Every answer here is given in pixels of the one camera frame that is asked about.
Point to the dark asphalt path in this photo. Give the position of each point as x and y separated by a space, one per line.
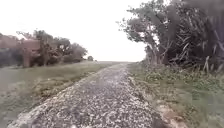
100 100

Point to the row of trees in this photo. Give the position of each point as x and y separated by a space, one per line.
186 33
43 50

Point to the grass field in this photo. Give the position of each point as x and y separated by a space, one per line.
40 83
186 93

